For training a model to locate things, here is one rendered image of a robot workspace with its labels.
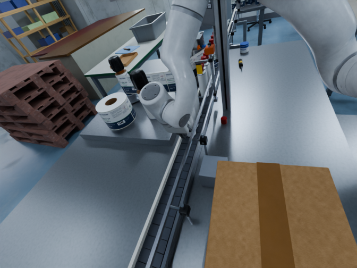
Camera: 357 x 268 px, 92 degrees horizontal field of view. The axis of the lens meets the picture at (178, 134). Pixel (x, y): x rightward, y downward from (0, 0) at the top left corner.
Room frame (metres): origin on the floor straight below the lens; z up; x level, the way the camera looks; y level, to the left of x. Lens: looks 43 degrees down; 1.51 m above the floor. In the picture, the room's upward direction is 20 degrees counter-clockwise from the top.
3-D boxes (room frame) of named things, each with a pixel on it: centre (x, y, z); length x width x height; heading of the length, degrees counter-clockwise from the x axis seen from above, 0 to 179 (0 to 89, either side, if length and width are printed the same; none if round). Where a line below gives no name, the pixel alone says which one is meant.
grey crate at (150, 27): (3.17, -0.15, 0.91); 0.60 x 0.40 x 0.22; 149
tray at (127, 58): (2.39, 0.34, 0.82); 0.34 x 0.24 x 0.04; 152
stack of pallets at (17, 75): (2.92, 2.02, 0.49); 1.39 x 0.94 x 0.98; 56
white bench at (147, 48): (3.00, 0.07, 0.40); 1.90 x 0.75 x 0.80; 146
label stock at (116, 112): (0.99, 0.32, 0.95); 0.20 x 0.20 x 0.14
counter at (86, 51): (4.61, 0.85, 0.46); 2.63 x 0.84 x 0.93; 144
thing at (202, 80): (0.92, -0.24, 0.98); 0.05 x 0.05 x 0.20
